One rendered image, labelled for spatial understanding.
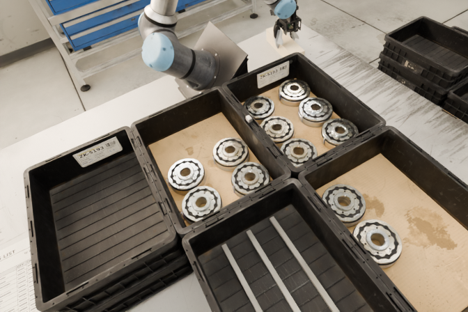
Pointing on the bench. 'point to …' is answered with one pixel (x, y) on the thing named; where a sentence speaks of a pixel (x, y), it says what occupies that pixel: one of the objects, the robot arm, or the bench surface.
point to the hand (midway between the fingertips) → (284, 42)
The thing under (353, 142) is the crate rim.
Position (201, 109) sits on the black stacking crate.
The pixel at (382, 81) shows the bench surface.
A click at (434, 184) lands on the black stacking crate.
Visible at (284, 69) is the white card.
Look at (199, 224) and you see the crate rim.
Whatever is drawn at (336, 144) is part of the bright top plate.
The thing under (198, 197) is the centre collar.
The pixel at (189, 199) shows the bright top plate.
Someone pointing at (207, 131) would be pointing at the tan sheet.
